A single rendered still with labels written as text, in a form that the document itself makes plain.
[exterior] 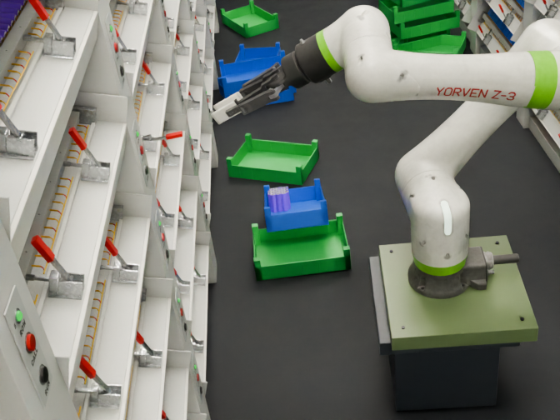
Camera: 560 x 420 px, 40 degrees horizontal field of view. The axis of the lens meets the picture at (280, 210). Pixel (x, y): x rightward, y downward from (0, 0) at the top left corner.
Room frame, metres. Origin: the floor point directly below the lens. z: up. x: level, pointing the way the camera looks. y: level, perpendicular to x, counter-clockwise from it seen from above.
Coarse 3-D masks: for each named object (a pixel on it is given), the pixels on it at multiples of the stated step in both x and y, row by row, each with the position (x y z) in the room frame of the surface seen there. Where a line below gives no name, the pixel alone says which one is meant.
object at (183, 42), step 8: (184, 24) 2.59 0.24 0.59; (192, 24) 2.59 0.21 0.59; (176, 32) 2.41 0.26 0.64; (184, 32) 2.59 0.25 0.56; (192, 32) 2.59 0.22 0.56; (176, 40) 2.50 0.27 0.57; (184, 40) 2.53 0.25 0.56; (176, 48) 2.41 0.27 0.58; (184, 48) 2.40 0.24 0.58; (176, 56) 2.39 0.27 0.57; (184, 56) 2.39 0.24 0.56; (184, 64) 2.33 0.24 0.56; (184, 72) 2.26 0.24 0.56; (184, 80) 2.21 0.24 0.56; (184, 88) 2.13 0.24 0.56; (184, 96) 2.10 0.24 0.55; (184, 104) 1.99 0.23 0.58
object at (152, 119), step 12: (156, 48) 1.89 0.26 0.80; (168, 48) 1.89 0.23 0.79; (144, 60) 1.87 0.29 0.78; (156, 60) 1.89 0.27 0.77; (168, 60) 1.89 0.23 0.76; (144, 72) 1.82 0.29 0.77; (156, 72) 1.82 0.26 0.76; (168, 72) 1.83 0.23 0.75; (168, 84) 1.78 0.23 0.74; (156, 96) 1.69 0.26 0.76; (144, 108) 1.62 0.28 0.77; (156, 108) 1.63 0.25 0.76; (144, 120) 1.57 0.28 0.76; (156, 120) 1.57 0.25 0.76; (144, 132) 1.51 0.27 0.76; (156, 132) 1.51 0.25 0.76; (156, 156) 1.41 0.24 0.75; (156, 168) 1.36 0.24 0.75; (156, 180) 1.35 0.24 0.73
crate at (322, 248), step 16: (256, 224) 2.06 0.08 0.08; (336, 224) 2.06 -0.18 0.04; (256, 240) 2.05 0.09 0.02; (272, 240) 2.07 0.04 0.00; (288, 240) 2.06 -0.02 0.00; (304, 240) 2.04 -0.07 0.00; (320, 240) 2.03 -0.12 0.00; (336, 240) 2.02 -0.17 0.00; (256, 256) 1.98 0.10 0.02; (272, 256) 1.98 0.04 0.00; (288, 256) 1.97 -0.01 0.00; (304, 256) 1.96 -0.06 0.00; (320, 256) 1.95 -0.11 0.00; (336, 256) 1.94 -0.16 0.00; (256, 272) 1.87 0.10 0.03; (272, 272) 1.87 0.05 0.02; (288, 272) 1.87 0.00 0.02; (304, 272) 1.87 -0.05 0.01; (320, 272) 1.87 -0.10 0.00
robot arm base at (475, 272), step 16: (480, 256) 1.38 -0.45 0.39; (496, 256) 1.40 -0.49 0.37; (512, 256) 1.39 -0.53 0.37; (416, 272) 1.38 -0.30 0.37; (464, 272) 1.35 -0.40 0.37; (480, 272) 1.35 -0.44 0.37; (416, 288) 1.36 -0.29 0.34; (432, 288) 1.34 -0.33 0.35; (448, 288) 1.33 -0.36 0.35; (464, 288) 1.34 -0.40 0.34; (480, 288) 1.34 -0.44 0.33
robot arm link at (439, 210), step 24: (408, 192) 1.45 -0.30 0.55; (432, 192) 1.40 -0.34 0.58; (456, 192) 1.39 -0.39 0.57; (408, 216) 1.42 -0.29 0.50; (432, 216) 1.34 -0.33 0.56; (456, 216) 1.33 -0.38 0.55; (432, 240) 1.33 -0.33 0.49; (456, 240) 1.33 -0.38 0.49; (432, 264) 1.34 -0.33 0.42; (456, 264) 1.33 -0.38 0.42
